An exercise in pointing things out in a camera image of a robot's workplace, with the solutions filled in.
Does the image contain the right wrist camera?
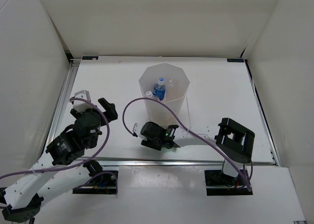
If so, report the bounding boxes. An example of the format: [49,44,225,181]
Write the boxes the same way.
[132,123,144,139]

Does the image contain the purple cable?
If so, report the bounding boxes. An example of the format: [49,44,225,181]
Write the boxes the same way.
[0,98,118,209]
[122,98,254,192]

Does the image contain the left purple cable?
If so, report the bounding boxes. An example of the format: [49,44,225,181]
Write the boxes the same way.
[0,98,118,209]

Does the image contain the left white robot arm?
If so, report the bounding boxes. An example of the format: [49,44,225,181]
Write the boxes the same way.
[0,98,118,223]

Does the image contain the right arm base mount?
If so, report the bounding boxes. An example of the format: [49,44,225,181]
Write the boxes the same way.
[204,170,253,196]

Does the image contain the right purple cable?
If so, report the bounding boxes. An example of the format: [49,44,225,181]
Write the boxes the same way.
[122,98,254,192]

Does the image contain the white octagonal plastic bin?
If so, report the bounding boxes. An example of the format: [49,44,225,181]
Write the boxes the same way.
[139,63,190,126]

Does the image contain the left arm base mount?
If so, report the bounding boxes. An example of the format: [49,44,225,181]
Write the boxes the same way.
[72,170,119,195]

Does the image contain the clear bottle white label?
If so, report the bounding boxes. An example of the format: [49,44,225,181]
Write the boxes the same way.
[145,91,159,101]

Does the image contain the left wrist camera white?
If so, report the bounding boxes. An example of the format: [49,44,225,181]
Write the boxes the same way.
[72,90,92,113]

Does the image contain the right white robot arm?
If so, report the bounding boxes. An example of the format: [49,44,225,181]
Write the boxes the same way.
[133,118,255,185]

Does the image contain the aluminium front rail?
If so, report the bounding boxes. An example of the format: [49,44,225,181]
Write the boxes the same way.
[95,157,278,167]

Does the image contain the blue label Pocari bottle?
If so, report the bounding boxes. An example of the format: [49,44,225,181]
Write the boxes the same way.
[153,78,165,101]

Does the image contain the left aluminium frame rail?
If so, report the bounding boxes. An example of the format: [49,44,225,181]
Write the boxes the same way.
[12,58,80,224]

